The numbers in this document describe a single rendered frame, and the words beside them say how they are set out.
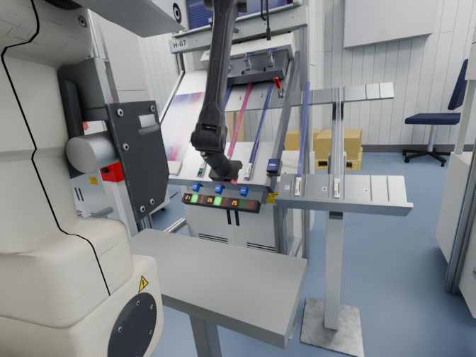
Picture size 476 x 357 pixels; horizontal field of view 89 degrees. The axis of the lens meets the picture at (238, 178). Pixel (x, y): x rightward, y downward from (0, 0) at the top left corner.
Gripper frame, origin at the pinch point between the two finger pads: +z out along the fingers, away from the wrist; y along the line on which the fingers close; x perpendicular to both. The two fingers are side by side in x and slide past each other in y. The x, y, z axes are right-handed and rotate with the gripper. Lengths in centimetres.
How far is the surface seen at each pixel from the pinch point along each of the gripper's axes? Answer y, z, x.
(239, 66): 17, 2, -63
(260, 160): -3.0, 8.9, -14.4
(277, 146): -9.2, 7.6, -19.8
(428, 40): -106, 189, -310
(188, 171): 29.2, 8.6, -7.9
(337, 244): -32.0, 34.8, 7.3
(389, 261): -57, 109, -6
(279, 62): -3, 2, -61
